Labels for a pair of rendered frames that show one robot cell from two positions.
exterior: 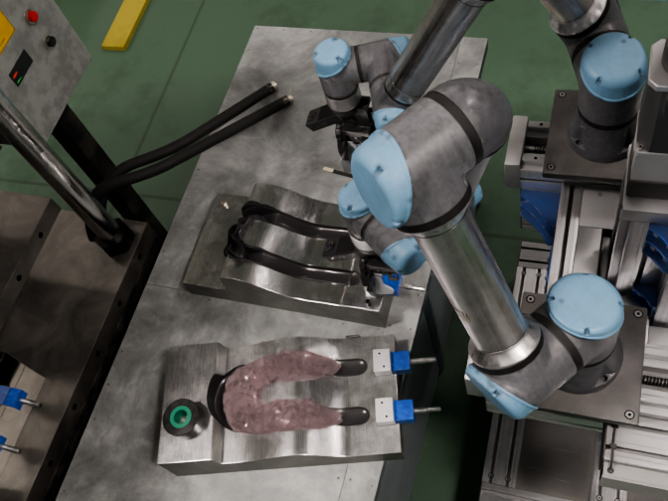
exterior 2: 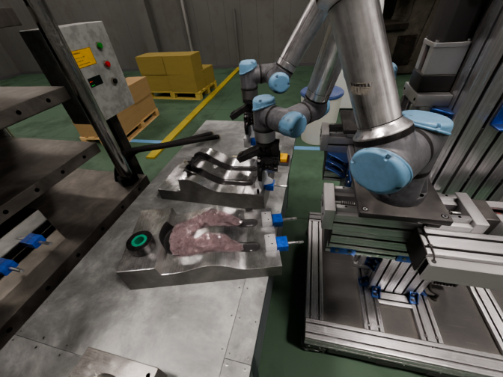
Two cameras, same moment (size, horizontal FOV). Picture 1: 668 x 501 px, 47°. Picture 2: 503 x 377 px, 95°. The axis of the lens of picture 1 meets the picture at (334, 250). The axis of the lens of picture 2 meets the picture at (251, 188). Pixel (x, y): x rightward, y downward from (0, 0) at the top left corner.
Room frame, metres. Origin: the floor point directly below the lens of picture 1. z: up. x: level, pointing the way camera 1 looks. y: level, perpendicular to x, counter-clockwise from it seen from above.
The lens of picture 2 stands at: (0.11, 0.24, 1.51)
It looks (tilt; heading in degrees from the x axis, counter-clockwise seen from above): 40 degrees down; 341
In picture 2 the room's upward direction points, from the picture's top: 6 degrees counter-clockwise
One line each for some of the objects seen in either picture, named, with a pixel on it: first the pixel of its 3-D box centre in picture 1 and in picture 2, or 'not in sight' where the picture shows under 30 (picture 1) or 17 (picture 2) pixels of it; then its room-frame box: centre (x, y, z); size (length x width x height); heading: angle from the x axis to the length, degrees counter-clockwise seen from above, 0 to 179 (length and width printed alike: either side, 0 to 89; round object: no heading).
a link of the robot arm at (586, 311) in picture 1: (580, 318); (415, 140); (0.43, -0.32, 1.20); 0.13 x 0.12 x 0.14; 107
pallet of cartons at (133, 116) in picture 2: not in sight; (116, 108); (4.19, 0.88, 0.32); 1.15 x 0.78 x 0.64; 144
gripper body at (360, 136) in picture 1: (353, 117); (252, 111); (1.10, -0.16, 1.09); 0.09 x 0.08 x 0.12; 54
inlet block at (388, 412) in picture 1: (409, 411); (284, 243); (0.53, -0.01, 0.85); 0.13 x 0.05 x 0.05; 71
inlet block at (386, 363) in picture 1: (405, 362); (279, 220); (0.63, -0.04, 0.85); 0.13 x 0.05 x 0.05; 71
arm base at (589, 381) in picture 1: (579, 343); (400, 176); (0.44, -0.33, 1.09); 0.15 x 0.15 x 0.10
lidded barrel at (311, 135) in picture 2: not in sight; (319, 115); (2.38, -1.54, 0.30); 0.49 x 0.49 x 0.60
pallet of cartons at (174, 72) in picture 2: not in sight; (178, 73); (5.48, -0.30, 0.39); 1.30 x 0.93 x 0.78; 56
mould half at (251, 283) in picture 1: (292, 249); (217, 175); (1.00, 0.09, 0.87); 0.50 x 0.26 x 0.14; 54
